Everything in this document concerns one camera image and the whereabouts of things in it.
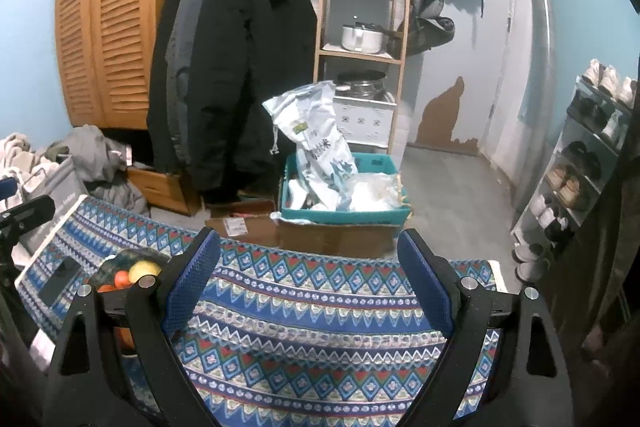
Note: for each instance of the grey hanging bag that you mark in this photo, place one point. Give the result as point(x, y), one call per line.
point(427, 22)

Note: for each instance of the blue patterned tablecloth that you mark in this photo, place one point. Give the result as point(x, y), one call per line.
point(310, 297)

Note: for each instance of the clear plastic bag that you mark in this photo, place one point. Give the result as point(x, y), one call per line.
point(375, 192)

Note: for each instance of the shoe rack with shoes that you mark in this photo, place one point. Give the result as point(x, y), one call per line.
point(570, 192)

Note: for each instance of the large cardboard box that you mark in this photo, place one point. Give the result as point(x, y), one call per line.
point(335, 239)

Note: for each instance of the white cooking pot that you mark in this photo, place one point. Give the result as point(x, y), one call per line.
point(362, 39)

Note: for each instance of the wooden shelf rack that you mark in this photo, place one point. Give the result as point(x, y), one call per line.
point(402, 7)

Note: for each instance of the grey clothes pile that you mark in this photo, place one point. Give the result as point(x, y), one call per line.
point(90, 152)

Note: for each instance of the silver pipe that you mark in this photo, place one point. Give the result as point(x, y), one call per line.
point(542, 57)

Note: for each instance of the small tangerine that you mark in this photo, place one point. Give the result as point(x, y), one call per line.
point(121, 279)

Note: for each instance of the black hooded coat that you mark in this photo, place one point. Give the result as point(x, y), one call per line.
point(250, 57)

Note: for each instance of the round orange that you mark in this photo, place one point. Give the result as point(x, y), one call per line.
point(106, 288)

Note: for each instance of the green glass bowl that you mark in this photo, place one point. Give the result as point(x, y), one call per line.
point(107, 264)

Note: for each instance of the teal plastic basket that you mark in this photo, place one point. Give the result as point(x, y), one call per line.
point(345, 218)

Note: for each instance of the white door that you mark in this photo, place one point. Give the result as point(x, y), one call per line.
point(480, 57)

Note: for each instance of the black phone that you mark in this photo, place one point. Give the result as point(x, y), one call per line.
point(57, 279)

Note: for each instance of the white rice bag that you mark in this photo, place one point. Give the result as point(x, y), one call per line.
point(315, 137)

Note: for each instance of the beige towel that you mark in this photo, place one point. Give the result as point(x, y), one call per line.
point(20, 157)

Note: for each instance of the yellow mango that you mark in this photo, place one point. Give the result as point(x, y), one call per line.
point(142, 271)

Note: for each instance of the labelled cardboard box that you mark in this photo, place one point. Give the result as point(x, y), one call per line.
point(240, 227)

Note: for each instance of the wooden louvered wardrobe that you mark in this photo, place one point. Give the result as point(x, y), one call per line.
point(115, 7)

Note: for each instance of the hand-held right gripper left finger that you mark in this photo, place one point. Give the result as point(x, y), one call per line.
point(192, 277)

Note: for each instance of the grey coat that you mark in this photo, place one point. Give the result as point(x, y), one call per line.
point(182, 57)

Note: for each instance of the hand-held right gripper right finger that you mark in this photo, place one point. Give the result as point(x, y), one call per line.
point(425, 282)

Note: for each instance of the wooden drawer box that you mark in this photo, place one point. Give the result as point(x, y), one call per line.
point(160, 189)

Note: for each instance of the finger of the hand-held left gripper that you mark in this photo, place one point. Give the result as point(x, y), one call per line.
point(30, 211)
point(7, 189)

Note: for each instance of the white printed box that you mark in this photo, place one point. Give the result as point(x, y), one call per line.
point(365, 122)

